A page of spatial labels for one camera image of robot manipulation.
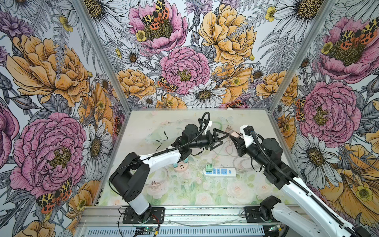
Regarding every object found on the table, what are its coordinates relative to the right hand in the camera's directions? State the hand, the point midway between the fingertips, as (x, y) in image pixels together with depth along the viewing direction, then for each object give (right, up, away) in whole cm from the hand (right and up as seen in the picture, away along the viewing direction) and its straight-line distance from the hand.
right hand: (232, 138), depth 73 cm
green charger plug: (-10, -17, +10) cm, 23 cm away
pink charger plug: (0, +2, -3) cm, 4 cm away
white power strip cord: (+8, -20, +17) cm, 27 cm away
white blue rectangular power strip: (-3, -21, +13) cm, 25 cm away
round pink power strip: (-26, -18, +15) cm, 35 cm away
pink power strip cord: (-34, -22, +12) cm, 42 cm away
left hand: (-3, -2, +1) cm, 3 cm away
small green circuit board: (-42, -43, -2) cm, 60 cm away
